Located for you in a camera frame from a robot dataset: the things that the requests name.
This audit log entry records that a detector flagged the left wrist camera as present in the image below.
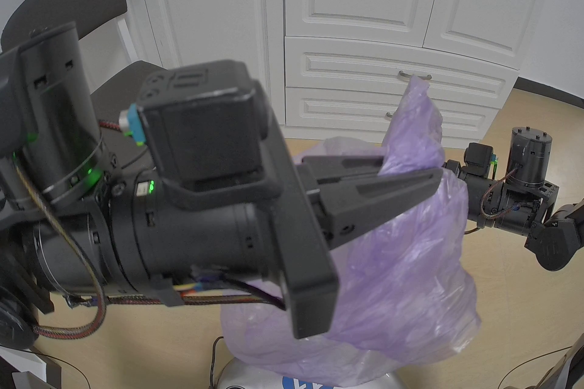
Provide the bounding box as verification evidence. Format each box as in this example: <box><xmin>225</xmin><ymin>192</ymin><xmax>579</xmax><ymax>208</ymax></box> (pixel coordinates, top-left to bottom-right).
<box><xmin>120</xmin><ymin>61</ymin><xmax>286</xmax><ymax>208</ymax></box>

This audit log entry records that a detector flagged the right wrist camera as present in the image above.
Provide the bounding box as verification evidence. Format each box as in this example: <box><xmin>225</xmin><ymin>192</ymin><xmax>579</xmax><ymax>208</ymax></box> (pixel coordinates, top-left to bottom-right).
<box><xmin>464</xmin><ymin>142</ymin><xmax>497</xmax><ymax>178</ymax></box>

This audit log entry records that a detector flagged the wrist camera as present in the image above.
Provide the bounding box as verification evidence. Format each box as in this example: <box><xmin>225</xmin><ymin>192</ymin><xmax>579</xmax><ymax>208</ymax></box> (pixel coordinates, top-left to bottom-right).
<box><xmin>120</xmin><ymin>61</ymin><xmax>286</xmax><ymax>208</ymax></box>
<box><xmin>464</xmin><ymin>142</ymin><xmax>497</xmax><ymax>178</ymax></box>

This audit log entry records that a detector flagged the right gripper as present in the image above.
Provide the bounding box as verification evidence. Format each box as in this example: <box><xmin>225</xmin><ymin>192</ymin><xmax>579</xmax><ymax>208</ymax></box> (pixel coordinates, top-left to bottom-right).
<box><xmin>446</xmin><ymin>160</ymin><xmax>502</xmax><ymax>227</ymax></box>

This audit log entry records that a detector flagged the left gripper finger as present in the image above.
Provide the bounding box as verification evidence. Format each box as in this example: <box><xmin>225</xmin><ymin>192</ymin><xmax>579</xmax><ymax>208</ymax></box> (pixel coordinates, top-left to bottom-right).
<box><xmin>296</xmin><ymin>155</ymin><xmax>388</xmax><ymax>193</ymax></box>
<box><xmin>314</xmin><ymin>168</ymin><xmax>444</xmax><ymax>251</ymax></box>

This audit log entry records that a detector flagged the purple plastic bag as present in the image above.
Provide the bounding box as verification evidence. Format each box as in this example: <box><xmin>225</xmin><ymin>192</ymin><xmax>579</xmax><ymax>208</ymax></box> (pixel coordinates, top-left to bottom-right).
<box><xmin>220</xmin><ymin>75</ymin><xmax>482</xmax><ymax>384</ymax></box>

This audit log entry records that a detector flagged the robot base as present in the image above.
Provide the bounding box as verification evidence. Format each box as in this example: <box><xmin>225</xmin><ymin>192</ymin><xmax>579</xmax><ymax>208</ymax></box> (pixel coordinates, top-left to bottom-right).
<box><xmin>217</xmin><ymin>355</ymin><xmax>404</xmax><ymax>389</ymax></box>

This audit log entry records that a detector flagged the black cable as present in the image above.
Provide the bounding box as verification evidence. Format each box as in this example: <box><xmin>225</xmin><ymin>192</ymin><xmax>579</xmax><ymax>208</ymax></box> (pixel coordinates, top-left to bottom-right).
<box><xmin>209</xmin><ymin>335</ymin><xmax>226</xmax><ymax>389</ymax></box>
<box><xmin>497</xmin><ymin>345</ymin><xmax>573</xmax><ymax>389</ymax></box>

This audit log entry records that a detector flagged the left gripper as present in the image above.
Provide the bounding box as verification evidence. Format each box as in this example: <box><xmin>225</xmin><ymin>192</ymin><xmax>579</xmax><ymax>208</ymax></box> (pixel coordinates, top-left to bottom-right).
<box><xmin>109</xmin><ymin>79</ymin><xmax>340</xmax><ymax>340</ymax></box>

